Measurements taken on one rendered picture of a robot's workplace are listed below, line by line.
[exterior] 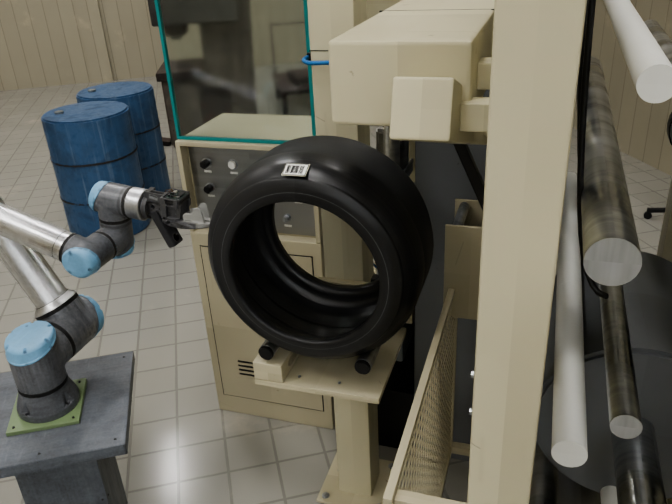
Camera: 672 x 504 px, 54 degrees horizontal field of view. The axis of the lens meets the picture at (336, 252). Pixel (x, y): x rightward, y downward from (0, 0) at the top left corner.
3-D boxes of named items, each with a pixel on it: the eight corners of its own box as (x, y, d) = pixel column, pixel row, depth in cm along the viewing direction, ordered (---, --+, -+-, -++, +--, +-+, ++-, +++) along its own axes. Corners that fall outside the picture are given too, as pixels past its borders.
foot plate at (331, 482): (337, 452, 272) (337, 448, 271) (400, 464, 264) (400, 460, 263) (316, 502, 249) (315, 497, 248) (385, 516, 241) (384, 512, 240)
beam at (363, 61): (400, 59, 171) (400, -2, 164) (501, 60, 163) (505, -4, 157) (328, 125, 119) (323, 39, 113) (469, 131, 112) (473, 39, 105)
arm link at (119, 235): (91, 259, 191) (86, 221, 185) (115, 241, 201) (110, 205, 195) (119, 266, 189) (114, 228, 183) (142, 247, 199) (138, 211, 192)
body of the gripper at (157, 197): (178, 201, 176) (138, 193, 178) (180, 230, 180) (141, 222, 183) (192, 191, 182) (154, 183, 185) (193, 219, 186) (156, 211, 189)
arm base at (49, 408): (17, 430, 202) (8, 405, 197) (18, 393, 218) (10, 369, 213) (82, 412, 208) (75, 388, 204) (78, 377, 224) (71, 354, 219)
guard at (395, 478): (447, 446, 230) (453, 272, 198) (452, 447, 229) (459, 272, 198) (387, 712, 154) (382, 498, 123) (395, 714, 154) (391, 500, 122)
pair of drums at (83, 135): (172, 178, 581) (154, 76, 540) (171, 234, 474) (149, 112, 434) (84, 189, 568) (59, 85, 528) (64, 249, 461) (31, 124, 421)
